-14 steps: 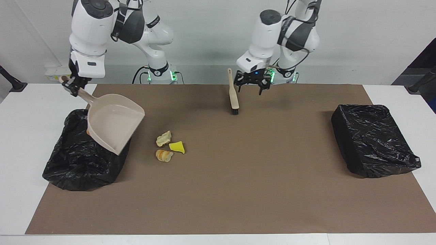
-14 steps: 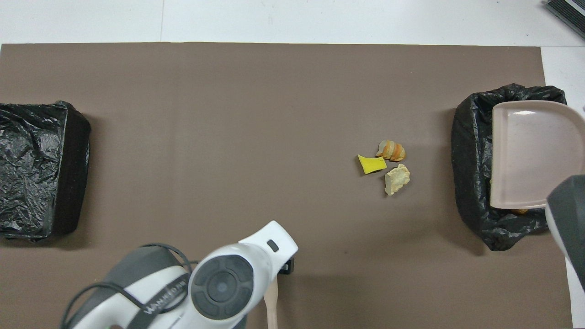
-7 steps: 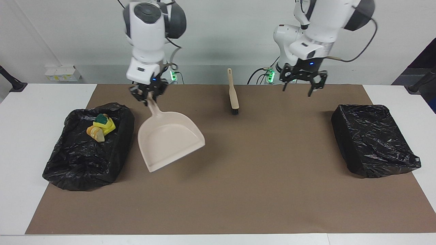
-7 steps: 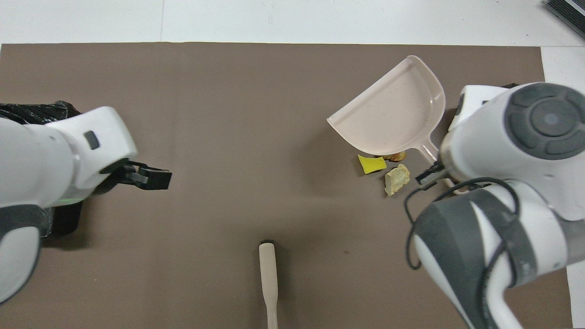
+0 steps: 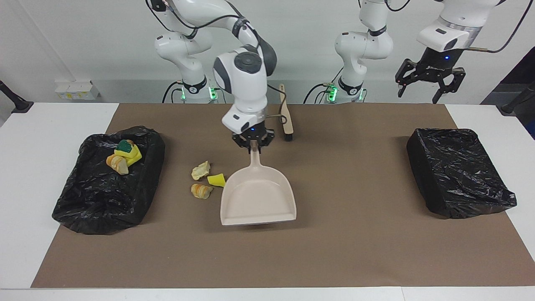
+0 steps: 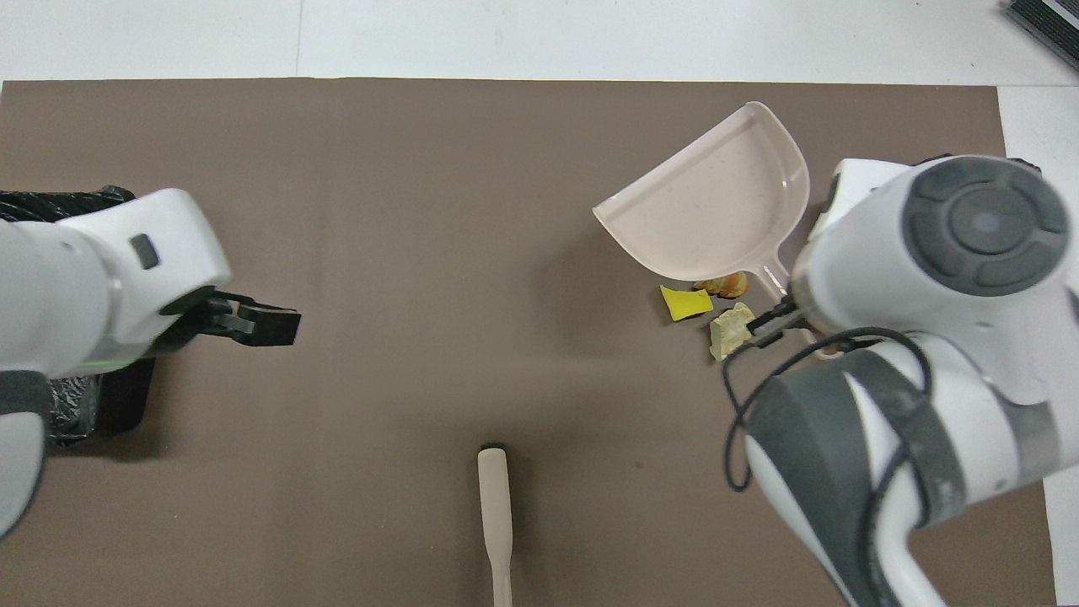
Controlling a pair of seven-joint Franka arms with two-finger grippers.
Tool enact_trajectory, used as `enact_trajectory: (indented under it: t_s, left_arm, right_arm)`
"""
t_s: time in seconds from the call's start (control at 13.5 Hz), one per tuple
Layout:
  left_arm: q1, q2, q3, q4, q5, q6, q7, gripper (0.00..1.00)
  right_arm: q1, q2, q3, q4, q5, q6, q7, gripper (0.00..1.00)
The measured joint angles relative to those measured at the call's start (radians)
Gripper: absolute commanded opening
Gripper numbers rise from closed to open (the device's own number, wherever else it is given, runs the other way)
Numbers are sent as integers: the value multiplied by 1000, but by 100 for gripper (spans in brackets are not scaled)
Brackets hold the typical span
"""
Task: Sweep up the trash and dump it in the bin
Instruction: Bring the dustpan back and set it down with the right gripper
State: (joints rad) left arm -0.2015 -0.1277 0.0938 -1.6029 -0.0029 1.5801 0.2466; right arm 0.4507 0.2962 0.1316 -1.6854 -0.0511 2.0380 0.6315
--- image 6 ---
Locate beige plastic dustpan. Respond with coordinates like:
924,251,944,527
592,101,844,360

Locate beige brush handle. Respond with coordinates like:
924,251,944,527
477,444,515,607

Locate striped croissant piece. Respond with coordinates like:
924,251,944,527
694,271,749,299

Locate yellow sponge wedge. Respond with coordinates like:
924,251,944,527
659,285,714,322

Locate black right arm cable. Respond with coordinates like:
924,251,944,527
722,325,935,607

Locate small beige bread chunk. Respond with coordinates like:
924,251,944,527
709,302,757,362

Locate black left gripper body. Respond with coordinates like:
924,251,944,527
156,287,228,355

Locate dark ribbed object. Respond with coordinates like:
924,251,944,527
1003,0,1079,73

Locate brown table mat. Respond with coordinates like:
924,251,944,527
0,78,1059,607

